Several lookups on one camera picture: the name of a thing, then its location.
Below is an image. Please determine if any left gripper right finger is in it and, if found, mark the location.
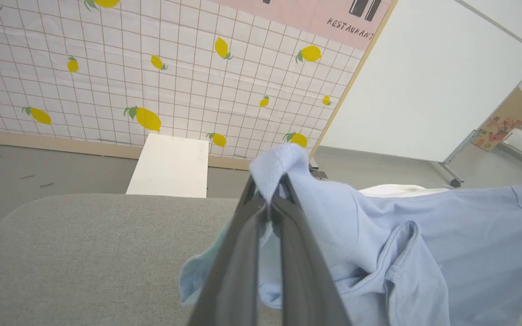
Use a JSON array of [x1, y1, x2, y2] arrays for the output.
[[271, 174, 353, 326]]

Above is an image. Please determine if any printed cardboard box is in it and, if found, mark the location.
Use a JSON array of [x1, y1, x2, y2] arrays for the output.
[[471, 87, 522, 152]]

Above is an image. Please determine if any grey metal stand foot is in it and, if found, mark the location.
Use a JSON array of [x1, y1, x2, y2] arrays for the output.
[[438, 130, 479, 189], [309, 158, 328, 180]]

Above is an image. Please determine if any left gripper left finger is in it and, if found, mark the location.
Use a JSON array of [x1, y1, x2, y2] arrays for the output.
[[188, 176, 267, 326]]

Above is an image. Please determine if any lemon print grid screen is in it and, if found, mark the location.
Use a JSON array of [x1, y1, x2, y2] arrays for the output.
[[0, 0, 398, 172]]

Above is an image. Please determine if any white partition panel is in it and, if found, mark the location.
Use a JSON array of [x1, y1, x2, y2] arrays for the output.
[[319, 0, 522, 163]]

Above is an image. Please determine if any grey fabric-covered table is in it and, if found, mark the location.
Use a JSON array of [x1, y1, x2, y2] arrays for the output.
[[0, 194, 522, 326]]

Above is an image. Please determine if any light blue sweatshirt white hood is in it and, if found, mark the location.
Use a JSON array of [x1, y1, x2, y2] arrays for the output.
[[179, 143, 522, 326]]

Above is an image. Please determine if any white rectangular box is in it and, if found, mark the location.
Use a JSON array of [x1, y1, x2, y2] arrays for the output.
[[126, 133, 209, 198]]

